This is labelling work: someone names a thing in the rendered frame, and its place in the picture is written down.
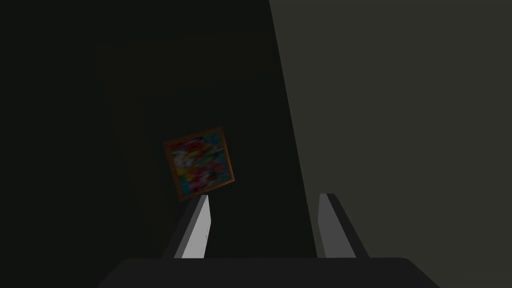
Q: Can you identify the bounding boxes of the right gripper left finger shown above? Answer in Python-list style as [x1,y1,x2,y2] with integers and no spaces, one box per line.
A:
[161,194,212,260]

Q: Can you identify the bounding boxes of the colourful framed wall picture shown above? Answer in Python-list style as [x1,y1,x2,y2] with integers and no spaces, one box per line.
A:
[162,126,236,202]

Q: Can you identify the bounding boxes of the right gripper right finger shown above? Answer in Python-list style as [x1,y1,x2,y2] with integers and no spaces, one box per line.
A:
[316,192,371,259]

